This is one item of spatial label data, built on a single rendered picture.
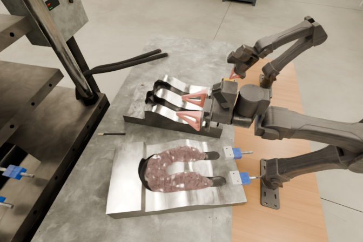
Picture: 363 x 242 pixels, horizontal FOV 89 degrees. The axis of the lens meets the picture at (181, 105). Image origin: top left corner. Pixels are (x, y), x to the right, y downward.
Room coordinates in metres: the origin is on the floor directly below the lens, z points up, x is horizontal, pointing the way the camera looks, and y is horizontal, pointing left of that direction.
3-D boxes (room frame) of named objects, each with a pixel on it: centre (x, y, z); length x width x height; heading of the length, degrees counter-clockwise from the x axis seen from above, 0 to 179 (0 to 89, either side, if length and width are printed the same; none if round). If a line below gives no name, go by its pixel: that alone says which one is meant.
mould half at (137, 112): (0.63, 0.03, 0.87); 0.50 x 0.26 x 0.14; 78
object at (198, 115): (0.32, -0.03, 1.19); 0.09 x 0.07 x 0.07; 75
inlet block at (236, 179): (0.25, -0.26, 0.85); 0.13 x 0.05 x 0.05; 96
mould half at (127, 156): (0.27, 0.02, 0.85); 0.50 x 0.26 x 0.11; 96
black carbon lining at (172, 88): (0.62, 0.01, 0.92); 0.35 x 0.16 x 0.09; 78
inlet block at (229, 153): (0.35, -0.25, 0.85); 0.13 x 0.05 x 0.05; 96
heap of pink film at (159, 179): (0.27, 0.01, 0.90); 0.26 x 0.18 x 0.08; 96
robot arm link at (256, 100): (0.29, -0.20, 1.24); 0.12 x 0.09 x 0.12; 75
